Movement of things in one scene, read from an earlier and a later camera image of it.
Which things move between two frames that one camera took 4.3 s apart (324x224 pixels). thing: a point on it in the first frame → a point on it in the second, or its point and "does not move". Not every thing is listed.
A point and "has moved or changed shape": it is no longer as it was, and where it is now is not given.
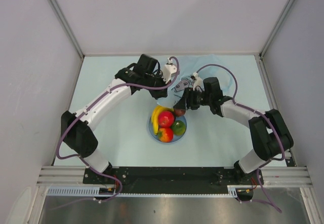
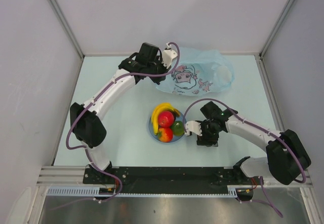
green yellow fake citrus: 178,127 does not move
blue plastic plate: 175,137 does not move
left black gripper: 161,93 → 158,79
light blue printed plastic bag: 207,66 has moved or changed shape
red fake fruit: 166,119 does not move
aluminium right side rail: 271,91 does not move
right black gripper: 187,100 → 203,140
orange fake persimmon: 165,135 does not move
